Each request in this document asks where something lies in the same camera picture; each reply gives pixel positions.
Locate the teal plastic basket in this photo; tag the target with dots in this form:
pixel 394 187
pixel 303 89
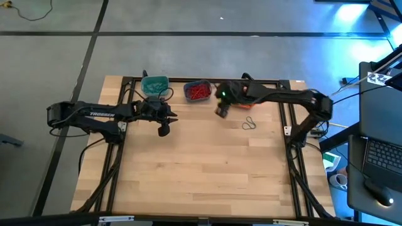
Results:
pixel 144 91

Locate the white metal bracket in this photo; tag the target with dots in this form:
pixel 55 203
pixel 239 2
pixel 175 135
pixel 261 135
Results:
pixel 287 130
pixel 122 126

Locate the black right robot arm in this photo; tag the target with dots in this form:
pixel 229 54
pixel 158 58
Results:
pixel 295 97

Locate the black computer mouse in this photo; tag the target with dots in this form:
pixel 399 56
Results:
pixel 378 192

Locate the grey desk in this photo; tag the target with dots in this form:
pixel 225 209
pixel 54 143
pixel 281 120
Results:
pixel 377 119

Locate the blue green rubber band bunch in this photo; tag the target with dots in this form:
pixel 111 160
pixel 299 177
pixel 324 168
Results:
pixel 154 86

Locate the black aluminium table frame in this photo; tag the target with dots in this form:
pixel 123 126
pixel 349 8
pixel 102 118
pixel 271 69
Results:
pixel 188 80

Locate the yellow plug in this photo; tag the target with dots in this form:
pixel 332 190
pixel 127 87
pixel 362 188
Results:
pixel 5 4

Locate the white marker tag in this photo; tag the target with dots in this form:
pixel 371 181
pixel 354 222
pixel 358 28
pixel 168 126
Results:
pixel 378 78

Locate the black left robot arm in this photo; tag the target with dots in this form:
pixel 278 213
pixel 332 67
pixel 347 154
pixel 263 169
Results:
pixel 100 114

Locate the silver bracket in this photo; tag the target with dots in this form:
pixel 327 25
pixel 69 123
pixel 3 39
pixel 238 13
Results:
pixel 290 223
pixel 116 218

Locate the black support beam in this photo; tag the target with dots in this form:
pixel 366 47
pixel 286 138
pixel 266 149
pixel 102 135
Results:
pixel 47 220

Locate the blue plastic basket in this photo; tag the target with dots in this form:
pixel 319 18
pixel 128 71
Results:
pixel 187 97

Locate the black clamp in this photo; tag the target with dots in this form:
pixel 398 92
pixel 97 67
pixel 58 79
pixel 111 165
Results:
pixel 246 75
pixel 144 73

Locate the white mug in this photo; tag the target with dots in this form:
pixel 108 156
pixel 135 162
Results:
pixel 337 181

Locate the green white box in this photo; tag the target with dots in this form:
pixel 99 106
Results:
pixel 331 160

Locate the red rubber band bunch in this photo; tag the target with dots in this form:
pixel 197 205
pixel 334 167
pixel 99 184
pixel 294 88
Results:
pixel 198 91

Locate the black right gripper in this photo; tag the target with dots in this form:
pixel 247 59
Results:
pixel 229 94

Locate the grey furniture foot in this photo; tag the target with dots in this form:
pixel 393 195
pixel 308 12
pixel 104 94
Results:
pixel 9 139

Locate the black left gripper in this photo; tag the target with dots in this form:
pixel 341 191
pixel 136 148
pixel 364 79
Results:
pixel 155 111

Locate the white power adapter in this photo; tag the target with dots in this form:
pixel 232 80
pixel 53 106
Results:
pixel 318 133

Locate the orange plastic basket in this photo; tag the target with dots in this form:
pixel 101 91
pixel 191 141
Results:
pixel 246 106

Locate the black laptop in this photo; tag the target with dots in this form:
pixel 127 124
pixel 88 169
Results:
pixel 384 157

